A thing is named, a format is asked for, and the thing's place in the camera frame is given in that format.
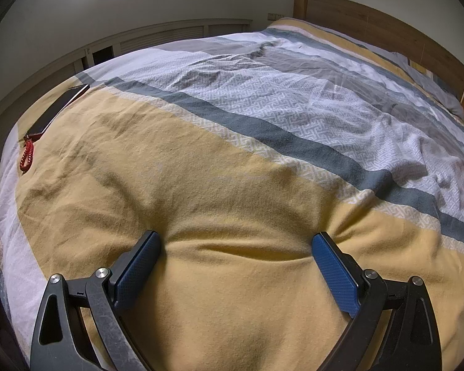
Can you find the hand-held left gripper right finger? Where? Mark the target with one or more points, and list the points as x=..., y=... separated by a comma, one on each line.
x=338, y=274

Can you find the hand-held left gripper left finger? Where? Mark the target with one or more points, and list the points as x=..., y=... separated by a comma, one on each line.
x=137, y=270

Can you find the grey striped pillow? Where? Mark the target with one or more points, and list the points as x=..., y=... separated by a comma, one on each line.
x=437, y=85

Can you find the wall socket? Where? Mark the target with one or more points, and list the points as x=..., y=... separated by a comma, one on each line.
x=275, y=16

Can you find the wooden headboard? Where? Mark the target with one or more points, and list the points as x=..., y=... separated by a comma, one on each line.
x=371, y=19

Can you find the black smartphone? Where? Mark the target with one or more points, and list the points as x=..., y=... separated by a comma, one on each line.
x=58, y=108

